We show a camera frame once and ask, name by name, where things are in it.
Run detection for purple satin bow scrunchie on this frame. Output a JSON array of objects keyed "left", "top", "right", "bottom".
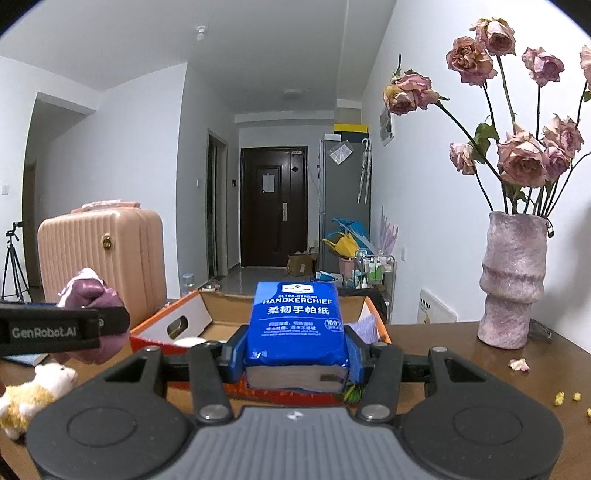
[{"left": 52, "top": 267, "right": 130, "bottom": 365}]

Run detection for blue handkerchief tissue pack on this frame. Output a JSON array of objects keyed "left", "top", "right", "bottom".
[{"left": 245, "top": 282, "right": 349, "bottom": 394}]

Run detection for pink ribbed suitcase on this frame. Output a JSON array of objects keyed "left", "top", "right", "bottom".
[{"left": 37, "top": 201, "right": 167, "bottom": 326}]

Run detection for dark brown door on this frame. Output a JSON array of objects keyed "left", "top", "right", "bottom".
[{"left": 240, "top": 147, "right": 308, "bottom": 267}]

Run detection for yellow white plush toy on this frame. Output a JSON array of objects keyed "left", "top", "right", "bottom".
[{"left": 1, "top": 363, "right": 78, "bottom": 441}]

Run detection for grey refrigerator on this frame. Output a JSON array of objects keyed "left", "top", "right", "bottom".
[{"left": 318, "top": 132, "right": 370, "bottom": 272}]

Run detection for black camera tripod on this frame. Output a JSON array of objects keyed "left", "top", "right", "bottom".
[{"left": 1, "top": 221, "right": 31, "bottom": 303}]

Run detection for brown cardboard box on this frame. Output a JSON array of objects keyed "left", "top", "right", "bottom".
[{"left": 286, "top": 253, "right": 318, "bottom": 277}]

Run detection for red orange cardboard box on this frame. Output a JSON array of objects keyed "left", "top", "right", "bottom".
[{"left": 130, "top": 282, "right": 390, "bottom": 406}]

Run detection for yellow black box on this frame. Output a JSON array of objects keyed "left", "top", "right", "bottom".
[{"left": 334, "top": 123, "right": 369, "bottom": 143}]

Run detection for fallen rose petal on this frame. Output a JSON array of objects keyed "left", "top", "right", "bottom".
[{"left": 508, "top": 358, "right": 530, "bottom": 372}]

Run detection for pink textured vase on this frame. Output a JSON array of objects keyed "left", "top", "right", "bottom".
[{"left": 477, "top": 211, "right": 547, "bottom": 350}]

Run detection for dried pink roses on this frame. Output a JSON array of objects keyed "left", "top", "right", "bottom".
[{"left": 382, "top": 17, "right": 591, "bottom": 218}]

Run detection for white electrical panel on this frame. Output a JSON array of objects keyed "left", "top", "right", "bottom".
[{"left": 380, "top": 107, "right": 396, "bottom": 147}]

